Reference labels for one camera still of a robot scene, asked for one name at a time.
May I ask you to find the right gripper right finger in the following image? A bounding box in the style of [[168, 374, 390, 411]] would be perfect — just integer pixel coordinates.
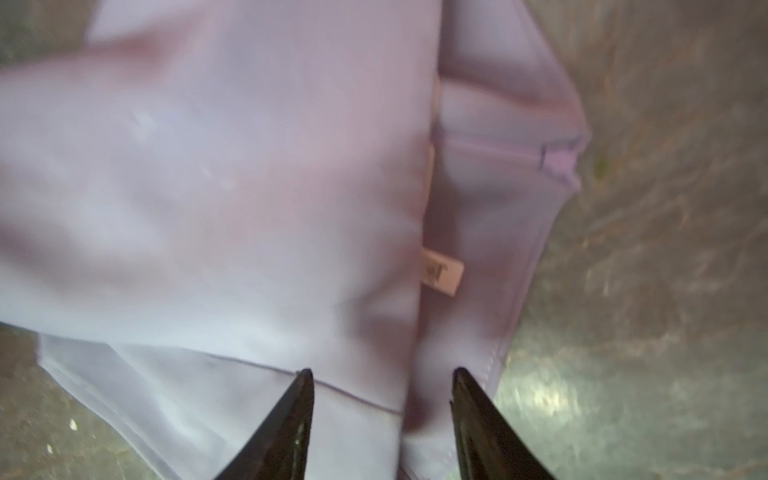
[[450, 367, 554, 480]]

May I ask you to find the lavender skirt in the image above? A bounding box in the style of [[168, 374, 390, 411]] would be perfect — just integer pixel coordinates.
[[1, 1, 589, 479]]

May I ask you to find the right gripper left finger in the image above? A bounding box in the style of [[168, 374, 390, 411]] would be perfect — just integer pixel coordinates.
[[217, 369, 315, 480]]

